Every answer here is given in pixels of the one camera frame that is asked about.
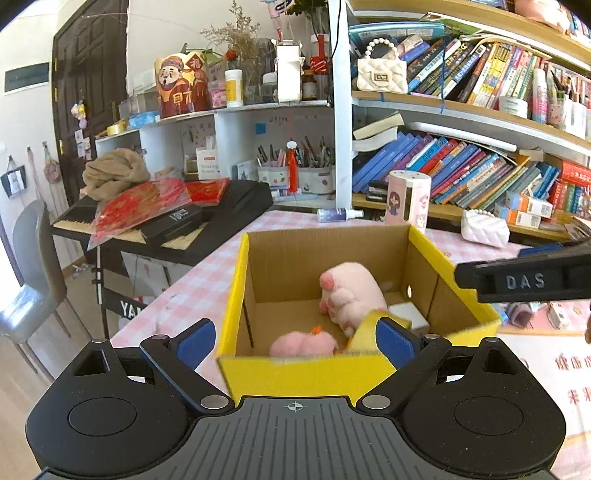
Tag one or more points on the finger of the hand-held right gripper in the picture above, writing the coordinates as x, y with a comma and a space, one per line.
540, 250
531, 281

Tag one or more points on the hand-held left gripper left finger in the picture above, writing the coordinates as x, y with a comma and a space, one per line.
196, 344

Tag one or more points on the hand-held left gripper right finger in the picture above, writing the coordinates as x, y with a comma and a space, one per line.
395, 344

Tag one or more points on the white printed small box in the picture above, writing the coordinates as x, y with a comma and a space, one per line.
560, 316

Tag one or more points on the pink plush pig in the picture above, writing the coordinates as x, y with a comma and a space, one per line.
353, 288

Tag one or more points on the pink fluffy toy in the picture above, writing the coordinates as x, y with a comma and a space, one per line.
295, 344

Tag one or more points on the yellow cardboard box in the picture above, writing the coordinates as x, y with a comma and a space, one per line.
286, 258

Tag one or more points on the person's right hand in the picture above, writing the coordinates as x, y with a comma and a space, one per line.
588, 330

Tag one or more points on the orange blue medicine box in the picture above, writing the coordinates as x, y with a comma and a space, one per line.
517, 217
528, 203

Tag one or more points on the red book set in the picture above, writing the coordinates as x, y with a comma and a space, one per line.
570, 201

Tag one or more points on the white quilted pencil case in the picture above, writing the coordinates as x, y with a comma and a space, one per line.
485, 228

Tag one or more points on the red thick dictionary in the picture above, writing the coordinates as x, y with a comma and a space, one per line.
577, 173

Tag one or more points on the black keyboard stand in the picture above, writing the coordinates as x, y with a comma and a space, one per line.
113, 295

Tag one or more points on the leaning row of blue books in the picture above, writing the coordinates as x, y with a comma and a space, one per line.
457, 170

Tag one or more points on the black flat box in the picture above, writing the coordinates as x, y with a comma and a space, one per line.
171, 224

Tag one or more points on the white pen container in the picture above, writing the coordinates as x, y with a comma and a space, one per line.
581, 120

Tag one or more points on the pink cartoon humidifier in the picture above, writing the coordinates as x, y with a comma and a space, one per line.
408, 201

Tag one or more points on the white light bar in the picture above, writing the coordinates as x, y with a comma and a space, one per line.
461, 134

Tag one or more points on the white spray bottle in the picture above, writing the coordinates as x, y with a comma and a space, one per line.
337, 214

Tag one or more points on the clear pen holder with markers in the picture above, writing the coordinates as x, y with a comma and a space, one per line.
556, 108

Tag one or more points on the white wide tape roll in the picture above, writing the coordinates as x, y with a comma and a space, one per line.
513, 107

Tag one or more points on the red gold patterned bag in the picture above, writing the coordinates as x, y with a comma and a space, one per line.
138, 205

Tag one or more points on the black electronic keyboard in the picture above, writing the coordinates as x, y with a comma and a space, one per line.
244, 198

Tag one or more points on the white pink bottle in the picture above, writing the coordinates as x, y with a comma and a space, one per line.
539, 97

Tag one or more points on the red gold paper packet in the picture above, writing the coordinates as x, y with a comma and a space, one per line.
207, 190

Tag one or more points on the grey chair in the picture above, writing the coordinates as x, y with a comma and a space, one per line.
34, 277

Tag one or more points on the blue white small box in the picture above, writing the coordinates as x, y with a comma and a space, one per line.
243, 170

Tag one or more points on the white red label box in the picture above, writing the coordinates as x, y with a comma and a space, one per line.
206, 164

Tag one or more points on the white cartoon pen holder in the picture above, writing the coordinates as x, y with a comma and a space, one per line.
316, 180
276, 176

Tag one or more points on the beige knitted scarf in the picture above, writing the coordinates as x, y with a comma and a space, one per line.
115, 173

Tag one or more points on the row of mixed colourful books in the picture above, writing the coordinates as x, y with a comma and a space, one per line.
475, 69

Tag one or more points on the red tassel ornament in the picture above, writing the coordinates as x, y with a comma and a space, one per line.
293, 168

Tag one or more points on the thick beige paperback book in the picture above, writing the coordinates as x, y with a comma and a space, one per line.
376, 131

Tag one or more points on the white curved side shelf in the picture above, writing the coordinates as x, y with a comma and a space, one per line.
224, 138

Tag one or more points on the pink small bag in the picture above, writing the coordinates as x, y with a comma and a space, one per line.
52, 168

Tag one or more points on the blue tissue pack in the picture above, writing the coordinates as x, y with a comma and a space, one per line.
143, 121

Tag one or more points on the gold ribbon roll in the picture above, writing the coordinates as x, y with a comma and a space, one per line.
117, 128

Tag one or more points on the white wooden bookshelf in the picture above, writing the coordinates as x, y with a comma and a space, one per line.
340, 115

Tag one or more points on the cream quilted handbag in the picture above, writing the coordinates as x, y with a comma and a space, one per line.
382, 74

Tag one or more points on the pink plush toy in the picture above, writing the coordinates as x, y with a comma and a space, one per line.
542, 11

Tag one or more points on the black white tote bag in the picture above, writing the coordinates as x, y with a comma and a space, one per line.
13, 180

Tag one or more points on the pink small box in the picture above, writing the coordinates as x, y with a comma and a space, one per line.
218, 96

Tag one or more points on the red fortune god decoration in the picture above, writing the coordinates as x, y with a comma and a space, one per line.
182, 87

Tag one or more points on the white yellow label jar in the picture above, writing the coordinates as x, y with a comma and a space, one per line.
234, 90

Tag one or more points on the teal flat book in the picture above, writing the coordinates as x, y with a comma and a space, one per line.
392, 32

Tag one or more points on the brown glass bottle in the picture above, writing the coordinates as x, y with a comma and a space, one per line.
310, 87

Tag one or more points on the white carton box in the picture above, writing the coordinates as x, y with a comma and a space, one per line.
288, 74

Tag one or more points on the dark brown door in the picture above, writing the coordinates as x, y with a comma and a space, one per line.
92, 69

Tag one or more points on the dried flower bunch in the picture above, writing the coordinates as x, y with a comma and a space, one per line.
233, 32

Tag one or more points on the dark green wall board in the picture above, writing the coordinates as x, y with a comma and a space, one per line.
27, 78

